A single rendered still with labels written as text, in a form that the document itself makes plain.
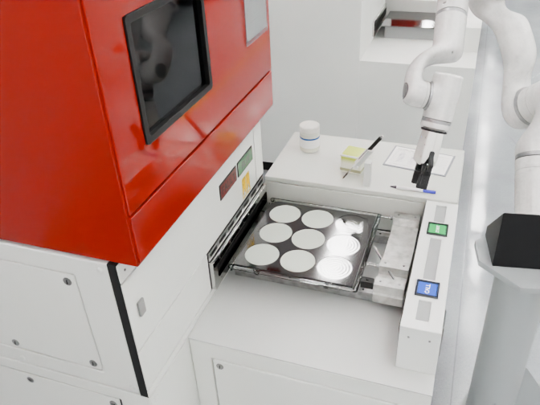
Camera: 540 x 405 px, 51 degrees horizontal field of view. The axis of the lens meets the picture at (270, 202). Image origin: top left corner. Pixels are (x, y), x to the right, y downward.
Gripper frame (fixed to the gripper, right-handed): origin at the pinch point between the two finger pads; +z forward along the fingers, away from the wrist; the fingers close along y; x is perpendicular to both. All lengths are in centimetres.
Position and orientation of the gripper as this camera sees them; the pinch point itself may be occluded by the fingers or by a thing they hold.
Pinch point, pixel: (419, 181)
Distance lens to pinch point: 173.2
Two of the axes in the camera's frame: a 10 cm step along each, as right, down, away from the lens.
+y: -0.5, 2.4, -9.7
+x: 9.8, 2.0, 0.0
